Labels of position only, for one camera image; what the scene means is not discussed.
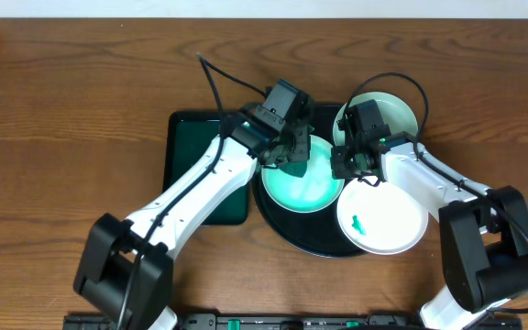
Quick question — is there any green sponge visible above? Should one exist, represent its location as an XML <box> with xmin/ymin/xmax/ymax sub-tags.
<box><xmin>280</xmin><ymin>161</ymin><xmax>308</xmax><ymax>178</ymax></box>

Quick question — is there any light green plate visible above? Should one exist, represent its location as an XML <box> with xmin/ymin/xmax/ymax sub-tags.
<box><xmin>260</xmin><ymin>136</ymin><xmax>345</xmax><ymax>214</ymax></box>
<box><xmin>332</xmin><ymin>92</ymin><xmax>419</xmax><ymax>146</ymax></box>

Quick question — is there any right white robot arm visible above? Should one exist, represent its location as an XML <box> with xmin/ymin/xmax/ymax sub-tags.
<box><xmin>331</xmin><ymin>132</ymin><xmax>528</xmax><ymax>329</ymax></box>

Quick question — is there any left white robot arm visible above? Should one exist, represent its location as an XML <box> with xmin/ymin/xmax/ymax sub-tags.
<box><xmin>73</xmin><ymin>104</ymin><xmax>312</xmax><ymax>329</ymax></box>

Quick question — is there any rectangular dark green tray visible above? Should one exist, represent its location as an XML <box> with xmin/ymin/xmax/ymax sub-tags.
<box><xmin>162</xmin><ymin>110</ymin><xmax>250</xmax><ymax>226</ymax></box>

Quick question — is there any light green plate top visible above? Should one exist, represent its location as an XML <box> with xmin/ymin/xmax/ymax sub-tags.
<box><xmin>332</xmin><ymin>92</ymin><xmax>419</xmax><ymax>146</ymax></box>

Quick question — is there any white plate with green stain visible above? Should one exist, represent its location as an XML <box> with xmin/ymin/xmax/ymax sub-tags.
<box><xmin>336</xmin><ymin>181</ymin><xmax>429</xmax><ymax>255</ymax></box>

